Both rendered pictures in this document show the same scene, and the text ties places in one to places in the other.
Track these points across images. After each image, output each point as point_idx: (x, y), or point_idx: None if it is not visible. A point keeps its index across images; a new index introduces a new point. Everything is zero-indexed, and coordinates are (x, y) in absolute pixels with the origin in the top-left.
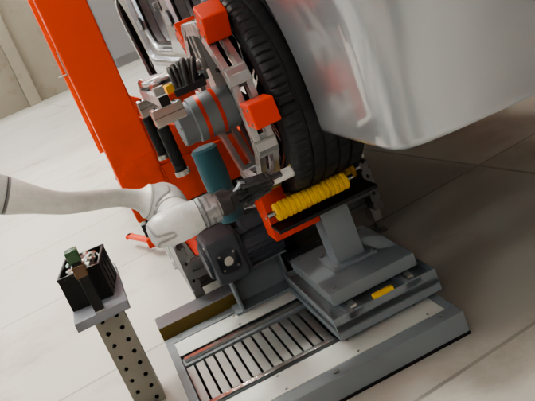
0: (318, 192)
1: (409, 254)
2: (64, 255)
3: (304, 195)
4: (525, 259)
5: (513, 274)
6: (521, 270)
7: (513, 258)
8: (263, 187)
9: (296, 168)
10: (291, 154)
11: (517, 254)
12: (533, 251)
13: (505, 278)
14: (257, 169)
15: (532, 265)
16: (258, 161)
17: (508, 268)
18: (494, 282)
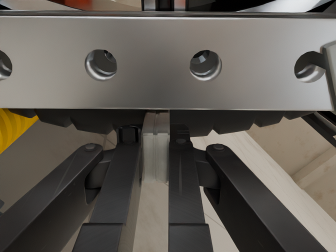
0: (29, 124)
1: (1, 206)
2: None
3: (8, 129)
4: (14, 165)
5: (14, 188)
6: (21, 184)
7: (0, 160)
8: (137, 200)
9: (201, 133)
10: (271, 116)
11: (1, 153)
12: (15, 152)
13: (11, 195)
14: (120, 44)
15: (27, 177)
16: (258, 80)
17: (4, 176)
18: (1, 199)
